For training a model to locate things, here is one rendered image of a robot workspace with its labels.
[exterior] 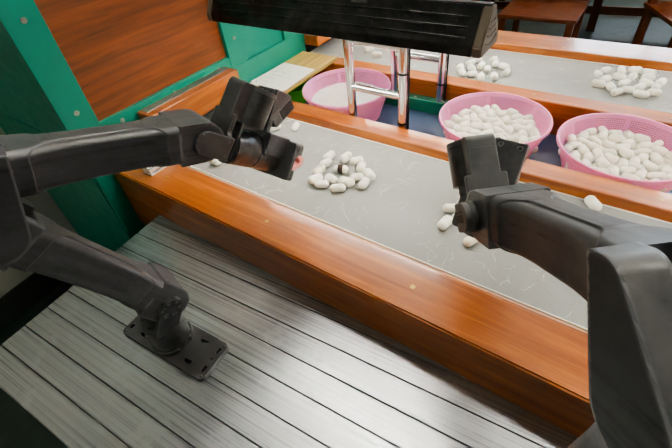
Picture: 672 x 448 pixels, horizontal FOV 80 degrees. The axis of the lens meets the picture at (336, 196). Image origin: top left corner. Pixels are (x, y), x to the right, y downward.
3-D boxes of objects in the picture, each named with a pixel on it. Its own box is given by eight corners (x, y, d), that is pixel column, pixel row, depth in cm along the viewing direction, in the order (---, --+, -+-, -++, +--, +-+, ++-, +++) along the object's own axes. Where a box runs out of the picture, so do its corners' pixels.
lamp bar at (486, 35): (480, 60, 62) (487, 10, 57) (207, 21, 92) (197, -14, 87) (497, 42, 66) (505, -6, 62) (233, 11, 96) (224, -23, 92)
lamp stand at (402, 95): (377, 193, 97) (370, -11, 68) (311, 170, 106) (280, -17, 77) (413, 152, 108) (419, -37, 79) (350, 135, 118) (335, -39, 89)
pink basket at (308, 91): (400, 128, 118) (401, 98, 112) (310, 142, 117) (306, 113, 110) (380, 89, 138) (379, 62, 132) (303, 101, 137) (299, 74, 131)
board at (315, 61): (275, 101, 119) (274, 98, 118) (238, 92, 126) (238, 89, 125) (337, 60, 138) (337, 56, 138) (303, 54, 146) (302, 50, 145)
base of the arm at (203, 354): (136, 279, 73) (103, 309, 69) (218, 322, 65) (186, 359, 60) (153, 305, 78) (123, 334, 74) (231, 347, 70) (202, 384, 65)
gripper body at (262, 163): (260, 132, 74) (231, 123, 68) (303, 145, 69) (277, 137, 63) (250, 166, 75) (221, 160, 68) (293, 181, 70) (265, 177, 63)
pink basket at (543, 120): (552, 182, 93) (563, 148, 87) (434, 175, 100) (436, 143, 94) (536, 123, 113) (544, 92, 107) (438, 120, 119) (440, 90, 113)
